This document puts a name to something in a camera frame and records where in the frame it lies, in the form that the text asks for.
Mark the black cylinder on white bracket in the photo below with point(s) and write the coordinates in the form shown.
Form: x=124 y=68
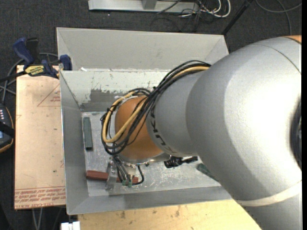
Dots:
x=175 y=162

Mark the grey metal bin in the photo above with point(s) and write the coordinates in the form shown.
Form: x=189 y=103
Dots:
x=134 y=54

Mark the brown cardboard board, red print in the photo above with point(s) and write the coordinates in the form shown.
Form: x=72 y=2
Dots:
x=39 y=138

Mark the dark green flat block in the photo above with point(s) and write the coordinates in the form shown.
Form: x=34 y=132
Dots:
x=205 y=170
x=87 y=133

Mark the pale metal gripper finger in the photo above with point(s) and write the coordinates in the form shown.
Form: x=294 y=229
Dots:
x=111 y=168
x=111 y=182

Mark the red-brown flat block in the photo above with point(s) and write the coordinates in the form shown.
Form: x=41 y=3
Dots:
x=97 y=175

